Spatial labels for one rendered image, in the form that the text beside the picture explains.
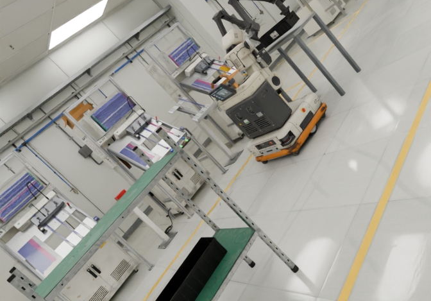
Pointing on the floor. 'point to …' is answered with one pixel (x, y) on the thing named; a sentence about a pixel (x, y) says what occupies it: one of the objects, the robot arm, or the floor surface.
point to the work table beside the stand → (310, 53)
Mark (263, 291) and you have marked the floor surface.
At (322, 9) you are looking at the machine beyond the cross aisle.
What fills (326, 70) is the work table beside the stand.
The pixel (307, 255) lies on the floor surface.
